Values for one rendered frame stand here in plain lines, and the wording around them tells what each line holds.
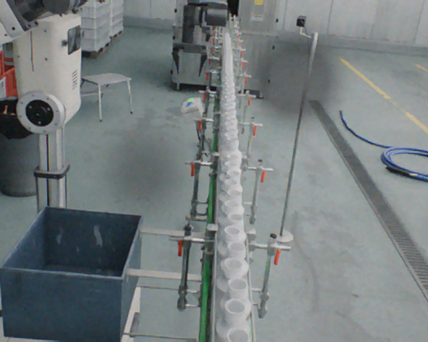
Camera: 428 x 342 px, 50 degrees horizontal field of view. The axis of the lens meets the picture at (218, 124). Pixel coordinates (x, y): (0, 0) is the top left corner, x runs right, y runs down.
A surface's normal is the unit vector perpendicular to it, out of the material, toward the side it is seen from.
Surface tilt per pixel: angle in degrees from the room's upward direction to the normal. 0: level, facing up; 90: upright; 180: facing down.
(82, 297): 90
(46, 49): 90
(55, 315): 90
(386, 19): 90
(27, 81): 101
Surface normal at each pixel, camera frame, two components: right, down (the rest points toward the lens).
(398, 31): -0.01, 0.33
